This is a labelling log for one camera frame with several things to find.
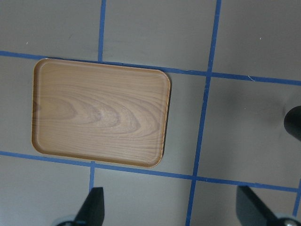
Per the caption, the dark wine bottle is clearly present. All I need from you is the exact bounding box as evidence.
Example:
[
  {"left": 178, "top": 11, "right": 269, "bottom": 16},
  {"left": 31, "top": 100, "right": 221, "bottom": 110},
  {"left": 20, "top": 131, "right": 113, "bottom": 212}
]
[{"left": 284, "top": 106, "right": 301, "bottom": 141}]

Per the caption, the wooden tray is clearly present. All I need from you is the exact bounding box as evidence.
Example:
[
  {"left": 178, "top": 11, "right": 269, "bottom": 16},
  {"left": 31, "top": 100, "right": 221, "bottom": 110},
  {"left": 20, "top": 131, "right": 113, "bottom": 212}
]
[{"left": 32, "top": 58, "right": 171, "bottom": 168}]

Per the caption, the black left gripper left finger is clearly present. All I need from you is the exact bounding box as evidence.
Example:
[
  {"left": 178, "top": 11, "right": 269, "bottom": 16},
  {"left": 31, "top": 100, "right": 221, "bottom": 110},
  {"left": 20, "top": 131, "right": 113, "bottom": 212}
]
[{"left": 74, "top": 187, "right": 104, "bottom": 226}]

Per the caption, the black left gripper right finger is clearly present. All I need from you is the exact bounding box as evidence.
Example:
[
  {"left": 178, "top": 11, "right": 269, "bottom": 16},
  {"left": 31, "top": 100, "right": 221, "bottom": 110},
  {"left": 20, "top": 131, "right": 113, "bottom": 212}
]
[{"left": 236, "top": 186, "right": 278, "bottom": 226}]

